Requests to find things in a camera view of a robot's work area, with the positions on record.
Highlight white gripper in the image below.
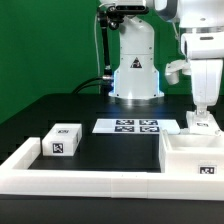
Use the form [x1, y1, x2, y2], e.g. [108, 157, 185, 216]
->
[181, 31, 224, 117]

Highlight white cabinet door panel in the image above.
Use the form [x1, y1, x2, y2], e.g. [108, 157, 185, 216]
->
[186, 111, 222, 136]

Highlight white cabinet body box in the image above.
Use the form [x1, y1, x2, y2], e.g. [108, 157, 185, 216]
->
[159, 130, 224, 175]

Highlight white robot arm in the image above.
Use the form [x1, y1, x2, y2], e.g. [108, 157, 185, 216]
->
[100, 0, 224, 117]

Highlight white cabinet top block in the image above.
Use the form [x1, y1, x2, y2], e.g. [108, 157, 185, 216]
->
[42, 123, 82, 156]

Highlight white base tag sheet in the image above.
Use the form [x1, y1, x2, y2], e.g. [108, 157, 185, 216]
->
[93, 119, 180, 134]

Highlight white U-shaped obstacle fence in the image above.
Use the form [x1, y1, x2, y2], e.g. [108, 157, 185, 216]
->
[0, 137, 224, 201]

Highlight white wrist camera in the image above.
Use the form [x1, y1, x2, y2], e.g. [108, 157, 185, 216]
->
[165, 60, 190, 85]

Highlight black cables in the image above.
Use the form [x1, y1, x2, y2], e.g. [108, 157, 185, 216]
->
[72, 77, 113, 95]

